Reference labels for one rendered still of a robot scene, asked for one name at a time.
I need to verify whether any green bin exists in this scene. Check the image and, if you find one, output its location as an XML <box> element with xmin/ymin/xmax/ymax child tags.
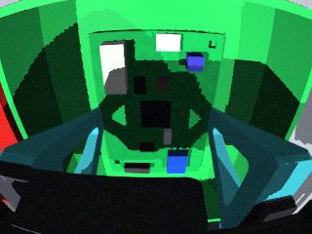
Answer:
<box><xmin>0</xmin><ymin>0</ymin><xmax>312</xmax><ymax>221</ymax></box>

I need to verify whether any red bin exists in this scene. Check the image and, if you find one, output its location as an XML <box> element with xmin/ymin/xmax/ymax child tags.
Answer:
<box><xmin>0</xmin><ymin>81</ymin><xmax>23</xmax><ymax>153</ymax></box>

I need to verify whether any green circuit board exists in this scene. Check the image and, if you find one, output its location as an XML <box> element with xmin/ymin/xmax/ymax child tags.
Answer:
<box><xmin>89</xmin><ymin>30</ymin><xmax>224</xmax><ymax>174</ymax></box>

